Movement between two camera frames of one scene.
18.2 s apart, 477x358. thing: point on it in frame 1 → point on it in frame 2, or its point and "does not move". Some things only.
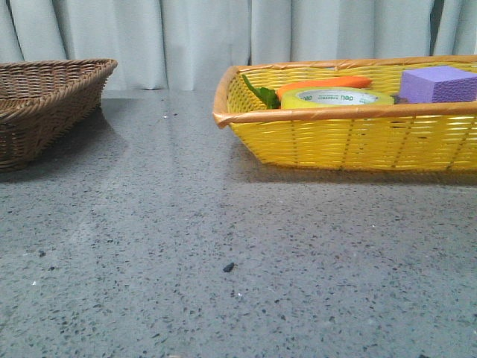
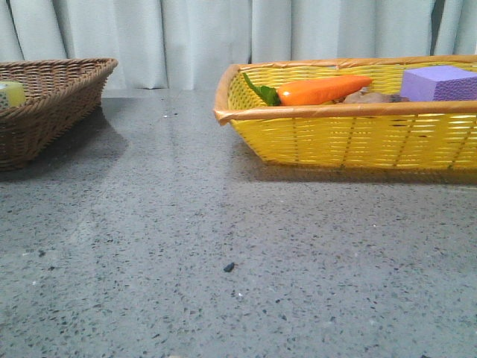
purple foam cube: [438, 84] does not move
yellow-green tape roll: [336, 98] → [12, 95]
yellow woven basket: [434, 136] does not move
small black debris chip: [229, 267] does not move
